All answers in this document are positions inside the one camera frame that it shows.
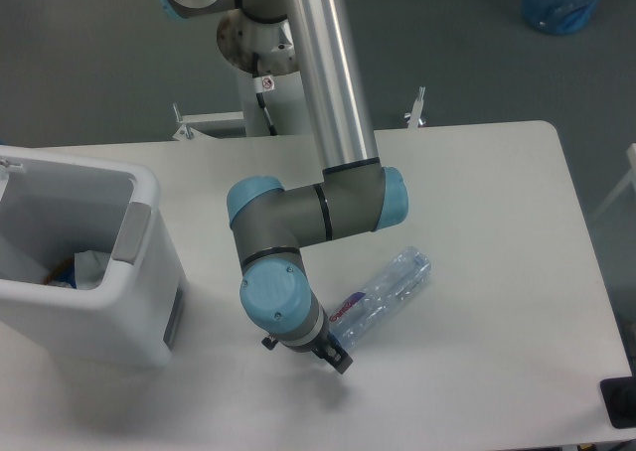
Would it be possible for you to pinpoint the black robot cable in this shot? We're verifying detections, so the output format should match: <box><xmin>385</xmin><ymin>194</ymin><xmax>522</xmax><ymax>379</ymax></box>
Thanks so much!
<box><xmin>250</xmin><ymin>53</ymin><xmax>278</xmax><ymax>137</ymax></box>

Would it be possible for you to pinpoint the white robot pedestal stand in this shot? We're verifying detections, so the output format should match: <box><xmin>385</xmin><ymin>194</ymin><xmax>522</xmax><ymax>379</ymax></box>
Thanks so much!
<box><xmin>171</xmin><ymin>11</ymin><xmax>428</xmax><ymax>142</ymax></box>

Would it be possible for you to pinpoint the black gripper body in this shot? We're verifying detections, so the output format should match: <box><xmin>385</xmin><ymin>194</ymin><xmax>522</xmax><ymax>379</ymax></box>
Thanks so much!
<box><xmin>280</xmin><ymin>329</ymin><xmax>333</xmax><ymax>364</ymax></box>

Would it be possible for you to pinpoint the blue orange trash in bin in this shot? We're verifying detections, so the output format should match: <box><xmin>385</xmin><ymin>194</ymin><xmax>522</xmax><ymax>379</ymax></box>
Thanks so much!
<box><xmin>43</xmin><ymin>256</ymin><xmax>77</xmax><ymax>289</ymax></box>

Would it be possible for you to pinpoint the white trash can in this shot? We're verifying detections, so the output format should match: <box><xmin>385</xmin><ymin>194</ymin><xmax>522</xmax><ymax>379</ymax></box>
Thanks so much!
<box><xmin>1</xmin><ymin>146</ymin><xmax>187</xmax><ymax>368</ymax></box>

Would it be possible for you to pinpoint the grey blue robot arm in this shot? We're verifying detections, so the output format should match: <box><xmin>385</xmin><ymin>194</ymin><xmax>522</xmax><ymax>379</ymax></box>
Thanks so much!
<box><xmin>159</xmin><ymin>0</ymin><xmax>408</xmax><ymax>373</ymax></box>

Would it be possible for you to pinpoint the white frame at right edge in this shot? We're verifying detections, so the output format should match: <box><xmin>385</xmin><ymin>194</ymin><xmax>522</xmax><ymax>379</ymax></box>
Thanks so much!
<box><xmin>589</xmin><ymin>143</ymin><xmax>635</xmax><ymax>223</ymax></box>

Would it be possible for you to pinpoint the clear crushed plastic bottle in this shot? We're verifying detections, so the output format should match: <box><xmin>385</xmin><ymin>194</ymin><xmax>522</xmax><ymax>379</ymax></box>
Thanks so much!
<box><xmin>328</xmin><ymin>246</ymin><xmax>431</xmax><ymax>354</ymax></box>

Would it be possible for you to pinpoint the black device at table edge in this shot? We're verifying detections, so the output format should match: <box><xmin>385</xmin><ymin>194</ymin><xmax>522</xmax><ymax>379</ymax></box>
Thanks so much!
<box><xmin>600</xmin><ymin>376</ymin><xmax>635</xmax><ymax>429</ymax></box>

